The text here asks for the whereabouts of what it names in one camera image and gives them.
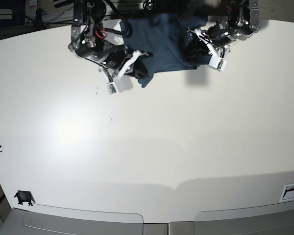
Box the black cables bundle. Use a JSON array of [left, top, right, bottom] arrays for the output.
[[12, 0, 152, 27]]

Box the blue T-shirt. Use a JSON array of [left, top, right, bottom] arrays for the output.
[[123, 13, 211, 88]]

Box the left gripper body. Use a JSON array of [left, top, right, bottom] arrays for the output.
[[200, 22, 235, 48]]

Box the grey chair right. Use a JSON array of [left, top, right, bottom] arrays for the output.
[[169, 203, 294, 235]]

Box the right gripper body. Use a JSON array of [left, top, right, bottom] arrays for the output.
[[93, 46, 134, 70]]

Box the grey chair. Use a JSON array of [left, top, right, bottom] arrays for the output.
[[0, 209, 169, 235], [169, 203, 294, 235]]

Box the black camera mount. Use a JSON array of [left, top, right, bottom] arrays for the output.
[[179, 0, 202, 22]]

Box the white label plate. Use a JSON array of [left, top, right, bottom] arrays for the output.
[[280, 183, 294, 202]]

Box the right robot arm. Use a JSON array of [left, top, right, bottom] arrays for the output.
[[68, 0, 149, 82]]

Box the black clamp bracket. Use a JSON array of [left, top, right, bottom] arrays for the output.
[[14, 190, 35, 206]]

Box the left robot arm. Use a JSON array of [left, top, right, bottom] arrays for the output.
[[185, 0, 259, 58]]

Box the grey chair left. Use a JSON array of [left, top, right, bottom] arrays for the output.
[[0, 209, 169, 235]]

